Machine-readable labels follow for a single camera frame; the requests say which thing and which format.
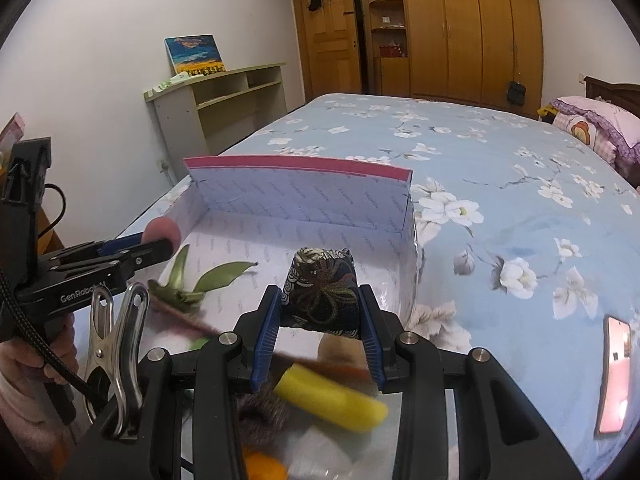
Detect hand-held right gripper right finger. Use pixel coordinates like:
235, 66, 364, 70
356, 284, 583, 480

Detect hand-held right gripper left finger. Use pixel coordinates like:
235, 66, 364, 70
60, 285, 283, 480

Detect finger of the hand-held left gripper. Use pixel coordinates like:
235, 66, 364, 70
50, 236, 174, 286
37, 232, 148, 271

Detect pink round powder puff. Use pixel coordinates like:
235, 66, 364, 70
142, 217, 182, 256

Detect green fabric leaves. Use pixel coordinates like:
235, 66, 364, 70
150, 245, 260, 313

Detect beige round powder puff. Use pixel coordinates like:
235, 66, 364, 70
317, 332, 373, 368

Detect purple knitted sock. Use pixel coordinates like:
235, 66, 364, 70
235, 387, 291, 428

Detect yellow sponge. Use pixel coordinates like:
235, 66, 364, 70
272, 364, 390, 433

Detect dark patterned fabric pouch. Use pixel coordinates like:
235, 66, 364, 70
280, 246, 362, 342

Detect white waffle towel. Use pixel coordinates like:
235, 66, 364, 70
290, 425, 396, 480

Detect orange mesh scrubber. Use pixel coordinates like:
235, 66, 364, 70
242, 450, 288, 480

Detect person's left forearm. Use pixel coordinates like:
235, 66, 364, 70
0, 370, 96, 480

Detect person's left hand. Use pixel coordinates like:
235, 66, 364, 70
0, 312, 81, 381

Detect brown wooden furniture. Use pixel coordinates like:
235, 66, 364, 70
35, 195, 68, 256

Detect metal spring clip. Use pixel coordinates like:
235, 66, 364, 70
82, 282, 151, 441

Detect pale green bookshelf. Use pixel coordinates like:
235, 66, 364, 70
145, 62, 288, 186

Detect green and white packets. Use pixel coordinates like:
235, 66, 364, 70
145, 71, 203, 96

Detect sunflower field painting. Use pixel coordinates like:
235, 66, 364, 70
165, 35, 227, 76

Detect pink smartphone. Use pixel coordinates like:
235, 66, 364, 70
595, 315, 632, 435

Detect wooden door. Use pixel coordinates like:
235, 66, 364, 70
292, 0, 363, 106

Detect wooden wardrobe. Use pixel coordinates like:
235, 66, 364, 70
268, 0, 545, 121

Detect pink ruffled pillow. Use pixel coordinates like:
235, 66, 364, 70
550, 96, 640, 171

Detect dark wooden headboard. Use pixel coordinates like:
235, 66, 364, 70
584, 76, 640, 111

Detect black braided cable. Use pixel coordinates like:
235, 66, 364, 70
0, 267, 111, 408

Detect thin black cable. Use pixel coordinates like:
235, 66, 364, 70
44, 182, 67, 241

